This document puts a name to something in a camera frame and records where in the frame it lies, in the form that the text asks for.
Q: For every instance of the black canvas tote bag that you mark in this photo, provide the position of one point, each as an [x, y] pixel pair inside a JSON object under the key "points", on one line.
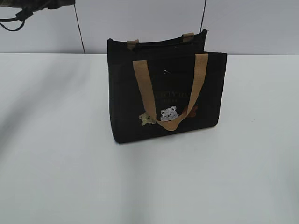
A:
{"points": [[163, 88]]}

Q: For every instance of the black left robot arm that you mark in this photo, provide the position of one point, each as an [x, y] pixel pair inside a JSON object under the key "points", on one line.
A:
{"points": [[36, 5]]}

